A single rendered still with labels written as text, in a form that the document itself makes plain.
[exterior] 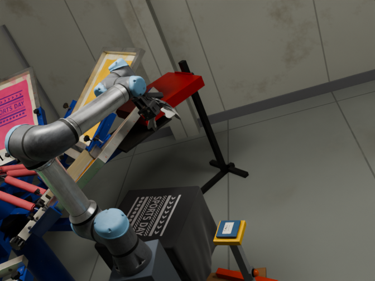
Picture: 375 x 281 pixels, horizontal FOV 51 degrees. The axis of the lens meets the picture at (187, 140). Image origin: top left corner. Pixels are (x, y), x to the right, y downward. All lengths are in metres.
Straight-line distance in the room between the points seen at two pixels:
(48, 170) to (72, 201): 0.16
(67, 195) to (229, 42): 3.21
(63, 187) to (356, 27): 3.66
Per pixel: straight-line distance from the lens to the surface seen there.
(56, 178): 1.45
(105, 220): 1.49
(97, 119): 1.38
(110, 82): 1.56
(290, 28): 4.40
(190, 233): 2.12
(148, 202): 2.30
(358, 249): 2.96
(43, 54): 4.88
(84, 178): 1.74
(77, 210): 1.53
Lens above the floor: 2.25
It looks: 29 degrees down
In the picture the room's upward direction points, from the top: 23 degrees counter-clockwise
